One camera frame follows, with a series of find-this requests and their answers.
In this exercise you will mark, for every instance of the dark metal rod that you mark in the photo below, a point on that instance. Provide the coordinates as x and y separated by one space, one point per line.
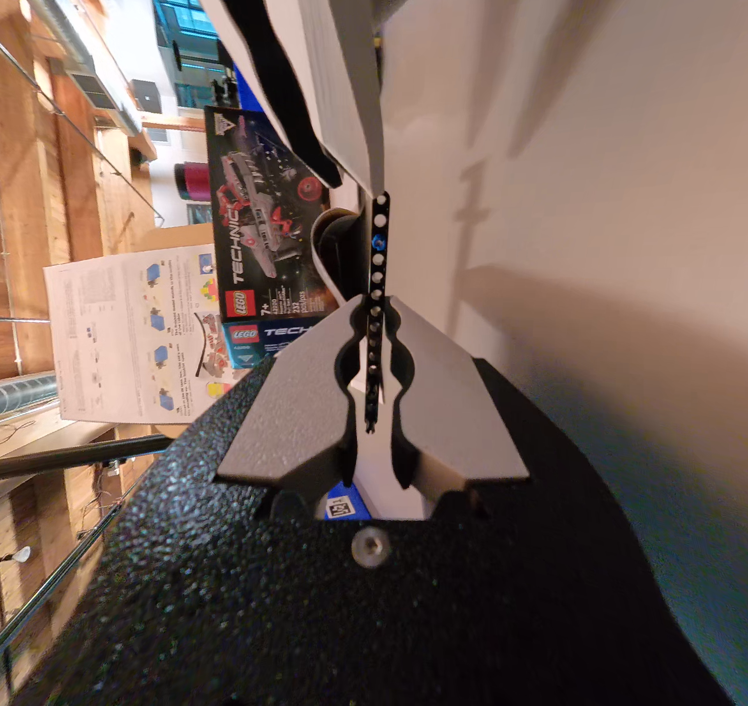
82 457

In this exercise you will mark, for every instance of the silver spiral ventilation duct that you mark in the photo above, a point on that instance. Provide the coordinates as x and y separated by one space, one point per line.
29 396
76 45

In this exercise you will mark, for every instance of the long black toy beam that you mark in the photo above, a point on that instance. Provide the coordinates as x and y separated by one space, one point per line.
377 308

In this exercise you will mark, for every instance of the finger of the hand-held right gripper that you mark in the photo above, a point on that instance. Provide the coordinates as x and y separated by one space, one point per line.
345 75
263 75

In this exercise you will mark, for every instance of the blue toy pin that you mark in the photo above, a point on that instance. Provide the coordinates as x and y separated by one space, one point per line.
378 242

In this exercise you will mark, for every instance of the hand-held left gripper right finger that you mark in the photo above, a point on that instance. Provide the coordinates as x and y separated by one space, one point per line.
461 419

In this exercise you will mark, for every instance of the black toy set box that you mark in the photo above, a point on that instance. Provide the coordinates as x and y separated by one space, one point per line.
263 238

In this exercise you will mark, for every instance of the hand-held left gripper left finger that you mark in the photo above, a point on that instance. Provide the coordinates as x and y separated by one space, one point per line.
280 419

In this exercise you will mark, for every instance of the white instruction booklet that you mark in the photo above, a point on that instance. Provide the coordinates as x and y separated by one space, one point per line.
333 250

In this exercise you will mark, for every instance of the white instruction poster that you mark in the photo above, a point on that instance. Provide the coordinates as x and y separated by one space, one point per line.
134 332

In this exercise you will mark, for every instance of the dark red tumbler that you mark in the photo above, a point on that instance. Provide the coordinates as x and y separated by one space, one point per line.
193 181

